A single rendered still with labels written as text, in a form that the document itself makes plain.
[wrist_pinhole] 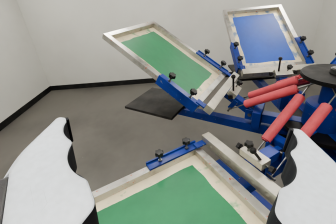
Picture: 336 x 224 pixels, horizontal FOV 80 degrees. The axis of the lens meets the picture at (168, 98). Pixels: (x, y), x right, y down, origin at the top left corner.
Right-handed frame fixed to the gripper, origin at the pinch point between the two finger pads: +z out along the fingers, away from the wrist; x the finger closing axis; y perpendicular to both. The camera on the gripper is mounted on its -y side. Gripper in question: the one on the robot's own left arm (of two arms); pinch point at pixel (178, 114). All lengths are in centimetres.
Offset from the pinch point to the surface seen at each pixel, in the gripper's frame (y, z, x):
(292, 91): 36, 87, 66
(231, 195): 69, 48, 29
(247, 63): 43, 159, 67
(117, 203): 76, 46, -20
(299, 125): 56, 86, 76
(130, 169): 174, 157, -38
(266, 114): 58, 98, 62
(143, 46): 28, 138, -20
